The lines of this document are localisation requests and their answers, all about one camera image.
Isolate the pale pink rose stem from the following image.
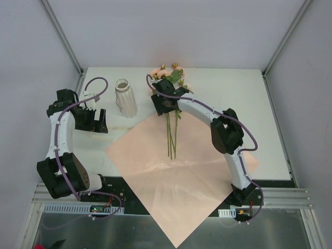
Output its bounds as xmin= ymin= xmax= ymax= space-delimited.
xmin=171 ymin=79 xmax=194 ymax=159

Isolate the small bud flower stem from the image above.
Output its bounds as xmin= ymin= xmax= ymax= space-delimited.
xmin=171 ymin=63 xmax=184 ymax=84

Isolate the pink wrapping paper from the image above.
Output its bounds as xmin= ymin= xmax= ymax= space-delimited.
xmin=103 ymin=113 xmax=260 ymax=249

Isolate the cream printed ribbon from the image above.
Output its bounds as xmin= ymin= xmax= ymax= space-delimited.
xmin=107 ymin=126 xmax=133 ymax=131

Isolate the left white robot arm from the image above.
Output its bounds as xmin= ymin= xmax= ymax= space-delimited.
xmin=37 ymin=89 xmax=110 ymax=202

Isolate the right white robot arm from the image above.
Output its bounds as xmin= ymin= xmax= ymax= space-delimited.
xmin=146 ymin=75 xmax=258 ymax=206

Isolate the white ribbed vase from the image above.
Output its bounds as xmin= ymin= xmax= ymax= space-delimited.
xmin=115 ymin=79 xmax=137 ymax=118

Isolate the red object at bottom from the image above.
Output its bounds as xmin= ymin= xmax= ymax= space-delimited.
xmin=33 ymin=244 xmax=46 ymax=249

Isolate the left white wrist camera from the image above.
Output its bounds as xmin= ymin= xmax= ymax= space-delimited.
xmin=83 ymin=90 xmax=100 ymax=110

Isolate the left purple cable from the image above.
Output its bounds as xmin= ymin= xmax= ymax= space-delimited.
xmin=54 ymin=77 xmax=122 ymax=221

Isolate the purple cable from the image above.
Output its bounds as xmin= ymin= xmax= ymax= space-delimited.
xmin=146 ymin=74 xmax=265 ymax=226
xmin=54 ymin=77 xmax=122 ymax=221

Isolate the left aluminium frame post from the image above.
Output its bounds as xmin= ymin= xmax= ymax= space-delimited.
xmin=38 ymin=0 xmax=84 ymax=76

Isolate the aluminium frame post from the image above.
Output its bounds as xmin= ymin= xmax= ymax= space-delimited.
xmin=38 ymin=0 xmax=84 ymax=76
xmin=261 ymin=0 xmax=314 ymax=77

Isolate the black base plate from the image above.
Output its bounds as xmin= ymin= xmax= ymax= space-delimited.
xmin=77 ymin=175 xmax=262 ymax=216

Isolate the left white cable duct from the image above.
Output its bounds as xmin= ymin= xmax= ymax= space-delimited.
xmin=44 ymin=204 xmax=125 ymax=215

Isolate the white cable duct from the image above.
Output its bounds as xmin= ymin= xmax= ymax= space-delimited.
xmin=44 ymin=204 xmax=125 ymax=215
xmin=218 ymin=208 xmax=237 ymax=218

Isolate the right white cable duct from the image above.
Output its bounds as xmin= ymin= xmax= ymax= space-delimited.
xmin=218 ymin=208 xmax=237 ymax=218

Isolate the right aluminium frame post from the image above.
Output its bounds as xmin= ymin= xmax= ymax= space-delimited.
xmin=261 ymin=0 xmax=314 ymax=77

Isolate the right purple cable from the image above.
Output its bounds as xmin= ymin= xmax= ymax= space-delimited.
xmin=146 ymin=74 xmax=265 ymax=226

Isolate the aluminium front rail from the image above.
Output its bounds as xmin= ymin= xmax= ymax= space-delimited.
xmin=32 ymin=183 xmax=314 ymax=209

